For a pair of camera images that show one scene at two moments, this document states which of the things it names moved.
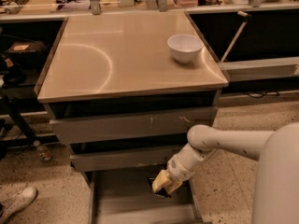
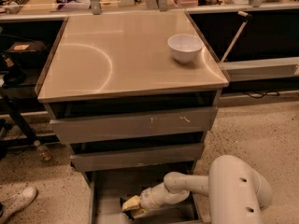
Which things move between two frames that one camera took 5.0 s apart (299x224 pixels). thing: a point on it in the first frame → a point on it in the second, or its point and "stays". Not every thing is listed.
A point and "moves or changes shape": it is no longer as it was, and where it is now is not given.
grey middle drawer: x=147 y=157 stays
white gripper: x=177 y=168 → x=146 y=199
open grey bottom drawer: x=126 y=197 stays
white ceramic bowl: x=184 y=47 stays
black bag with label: x=27 y=53 stays
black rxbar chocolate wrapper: x=163 y=193 moves or changes shape
